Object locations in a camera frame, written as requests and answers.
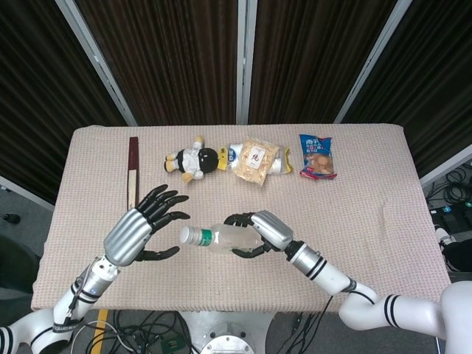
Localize green circuit board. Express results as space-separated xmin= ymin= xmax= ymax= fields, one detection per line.
xmin=160 ymin=334 xmax=182 ymax=354

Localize transparent plastic bottle green label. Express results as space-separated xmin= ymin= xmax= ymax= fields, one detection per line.
xmin=179 ymin=222 xmax=263 ymax=257

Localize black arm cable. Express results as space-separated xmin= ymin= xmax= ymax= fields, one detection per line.
xmin=280 ymin=282 xmax=379 ymax=354

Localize dark screen panel white frame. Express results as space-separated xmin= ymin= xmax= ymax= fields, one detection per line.
xmin=55 ymin=0 xmax=249 ymax=127
xmin=334 ymin=0 xmax=472 ymax=187
xmin=0 ymin=0 xmax=138 ymax=213
xmin=237 ymin=0 xmax=409 ymax=125

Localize blue snack bag with pastries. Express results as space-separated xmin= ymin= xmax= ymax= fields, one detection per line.
xmin=297 ymin=133 xmax=339 ymax=181

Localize black power strip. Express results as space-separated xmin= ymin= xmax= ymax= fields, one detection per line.
xmin=428 ymin=204 xmax=472 ymax=232

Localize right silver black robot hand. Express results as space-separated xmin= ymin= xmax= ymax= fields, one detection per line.
xmin=223 ymin=209 xmax=295 ymax=259

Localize translucent white bottle cap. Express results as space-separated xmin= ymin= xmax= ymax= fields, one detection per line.
xmin=179 ymin=226 xmax=202 ymax=246

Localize black white penguin plush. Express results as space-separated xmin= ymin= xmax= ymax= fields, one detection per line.
xmin=164 ymin=135 xmax=219 ymax=184

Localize robot base metal flange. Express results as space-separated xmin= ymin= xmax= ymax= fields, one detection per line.
xmin=182 ymin=311 xmax=276 ymax=354

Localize clear bag of flaky snack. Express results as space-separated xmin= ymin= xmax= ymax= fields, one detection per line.
xmin=235 ymin=136 xmax=281 ymax=187

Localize beige cloth-covered table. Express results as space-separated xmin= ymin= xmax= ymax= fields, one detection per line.
xmin=31 ymin=124 xmax=453 ymax=315

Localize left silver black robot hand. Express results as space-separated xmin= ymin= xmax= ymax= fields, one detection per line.
xmin=103 ymin=184 xmax=192 ymax=268

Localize dark red folded fan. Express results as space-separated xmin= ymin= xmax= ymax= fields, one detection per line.
xmin=127 ymin=136 xmax=142 ymax=212

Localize black floor cable tangle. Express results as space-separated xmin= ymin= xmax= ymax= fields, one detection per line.
xmin=69 ymin=308 xmax=202 ymax=354

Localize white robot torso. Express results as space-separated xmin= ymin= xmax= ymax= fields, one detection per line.
xmin=440 ymin=281 xmax=472 ymax=354

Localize clear yellow-edged pack white rolls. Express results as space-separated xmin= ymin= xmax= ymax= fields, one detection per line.
xmin=217 ymin=142 xmax=294 ymax=176

